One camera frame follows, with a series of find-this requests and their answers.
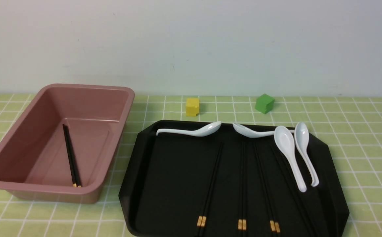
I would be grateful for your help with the white ceramic spoon large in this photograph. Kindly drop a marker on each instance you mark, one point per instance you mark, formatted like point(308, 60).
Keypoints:
point(285, 142)

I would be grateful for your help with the black octagonal serving tray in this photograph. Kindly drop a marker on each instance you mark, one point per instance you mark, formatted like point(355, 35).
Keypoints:
point(183, 186)

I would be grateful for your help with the green wooden cube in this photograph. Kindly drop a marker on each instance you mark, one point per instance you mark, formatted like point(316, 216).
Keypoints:
point(264, 103)

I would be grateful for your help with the pink rectangular plastic bin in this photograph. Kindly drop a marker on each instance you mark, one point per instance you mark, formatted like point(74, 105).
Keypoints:
point(33, 158)

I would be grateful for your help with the white ceramic spoon far right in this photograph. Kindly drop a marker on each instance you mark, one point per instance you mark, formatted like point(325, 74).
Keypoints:
point(301, 136)

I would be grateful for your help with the yellow wooden cube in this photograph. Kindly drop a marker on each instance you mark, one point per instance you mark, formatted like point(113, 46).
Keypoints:
point(192, 107)

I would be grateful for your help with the plain black chopstick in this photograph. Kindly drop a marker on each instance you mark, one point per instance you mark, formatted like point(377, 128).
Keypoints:
point(303, 211)
point(312, 203)

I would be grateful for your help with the white ceramic spoon middle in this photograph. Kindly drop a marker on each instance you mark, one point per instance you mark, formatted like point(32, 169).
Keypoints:
point(247, 132)

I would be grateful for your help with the white ceramic spoon far left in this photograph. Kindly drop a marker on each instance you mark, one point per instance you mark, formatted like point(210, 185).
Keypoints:
point(201, 132)

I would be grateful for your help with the black chopstick in bin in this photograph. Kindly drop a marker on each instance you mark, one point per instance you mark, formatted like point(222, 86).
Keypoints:
point(79, 183)
point(71, 163)

